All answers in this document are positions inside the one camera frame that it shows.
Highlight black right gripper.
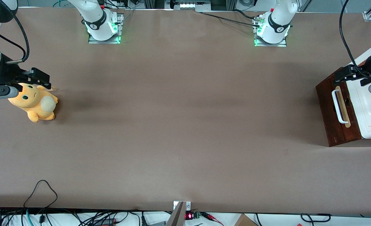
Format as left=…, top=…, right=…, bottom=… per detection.
left=0, top=56, right=52, bottom=90

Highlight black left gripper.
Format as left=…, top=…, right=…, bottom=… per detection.
left=333, top=47, right=371, bottom=87

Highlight wooden drawer with white handle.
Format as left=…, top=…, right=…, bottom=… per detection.
left=328, top=69, right=362, bottom=142

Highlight orange plush toy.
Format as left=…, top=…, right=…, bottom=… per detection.
left=8, top=83, right=59, bottom=123

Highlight black power adapter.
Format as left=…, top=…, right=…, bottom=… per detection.
left=93, top=218, right=117, bottom=226

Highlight metal device with white lights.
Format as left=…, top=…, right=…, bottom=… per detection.
left=165, top=0, right=212, bottom=12

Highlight brown cardboard box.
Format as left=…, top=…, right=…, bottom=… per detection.
left=234, top=213, right=259, bottom=226

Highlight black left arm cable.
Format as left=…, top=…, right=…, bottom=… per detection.
left=339, top=0, right=371, bottom=79

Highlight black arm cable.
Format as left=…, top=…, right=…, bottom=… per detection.
left=339, top=0, right=371, bottom=79
left=0, top=13, right=30, bottom=64

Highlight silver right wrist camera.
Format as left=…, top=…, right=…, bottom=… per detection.
left=0, top=85, right=19, bottom=101

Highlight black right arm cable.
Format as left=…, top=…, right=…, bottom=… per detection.
left=0, top=13, right=30, bottom=64

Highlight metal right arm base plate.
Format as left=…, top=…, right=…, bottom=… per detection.
left=88, top=13, right=124, bottom=44

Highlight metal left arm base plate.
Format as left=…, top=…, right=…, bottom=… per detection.
left=254, top=16, right=287, bottom=47

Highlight looped thin black cable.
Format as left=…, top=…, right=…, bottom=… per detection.
left=23, top=180, right=58, bottom=217

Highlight short black table cable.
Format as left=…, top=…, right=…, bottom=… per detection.
left=234, top=9, right=261, bottom=20

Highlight long black table cable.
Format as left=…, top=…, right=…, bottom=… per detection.
left=201, top=12, right=261, bottom=27

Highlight black flat loop cable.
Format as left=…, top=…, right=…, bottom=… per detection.
left=300, top=213, right=332, bottom=223

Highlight aluminium profile with bracket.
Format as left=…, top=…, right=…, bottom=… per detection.
left=165, top=201, right=191, bottom=226

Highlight red clip wires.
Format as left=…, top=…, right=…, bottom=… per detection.
left=201, top=213, right=224, bottom=226

